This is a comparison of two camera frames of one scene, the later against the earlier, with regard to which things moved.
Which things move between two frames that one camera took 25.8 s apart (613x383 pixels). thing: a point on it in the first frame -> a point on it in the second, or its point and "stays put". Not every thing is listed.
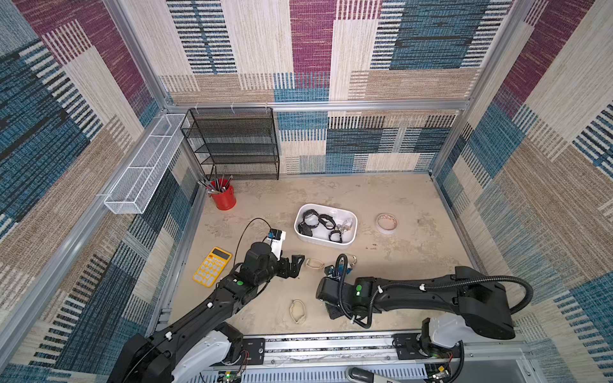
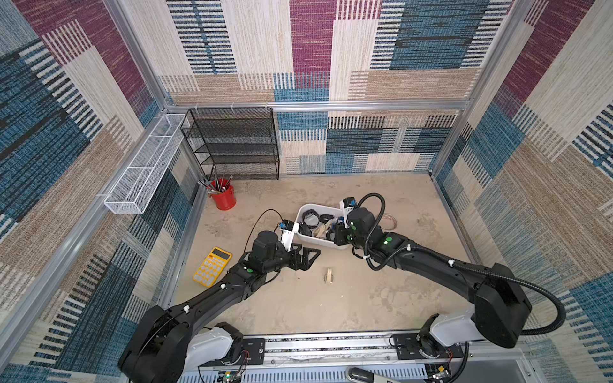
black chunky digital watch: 305,230 stays put
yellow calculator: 212,268 stays put
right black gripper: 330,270 -> 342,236
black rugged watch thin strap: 311,218 stays put
